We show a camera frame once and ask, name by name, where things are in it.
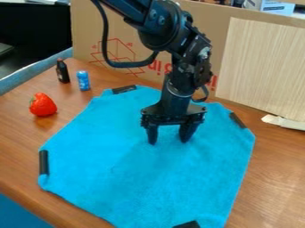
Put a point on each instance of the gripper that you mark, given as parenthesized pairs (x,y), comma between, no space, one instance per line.
(174,104)

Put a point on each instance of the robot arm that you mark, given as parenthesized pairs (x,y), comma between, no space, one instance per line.
(167,26)

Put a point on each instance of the blue cloth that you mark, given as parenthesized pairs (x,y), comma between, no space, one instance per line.
(151,166)

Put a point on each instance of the blue can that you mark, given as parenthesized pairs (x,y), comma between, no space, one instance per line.
(83,80)

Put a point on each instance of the cardboard box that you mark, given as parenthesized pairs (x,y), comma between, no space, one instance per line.
(119,38)

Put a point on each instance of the white paper piece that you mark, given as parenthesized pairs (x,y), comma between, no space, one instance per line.
(282,121)

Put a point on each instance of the white board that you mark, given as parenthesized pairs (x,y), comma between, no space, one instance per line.
(264,65)

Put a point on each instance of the black bottle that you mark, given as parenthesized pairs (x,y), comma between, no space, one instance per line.
(62,71)

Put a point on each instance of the red toy pepper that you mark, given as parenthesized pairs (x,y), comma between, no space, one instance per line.
(41,104)

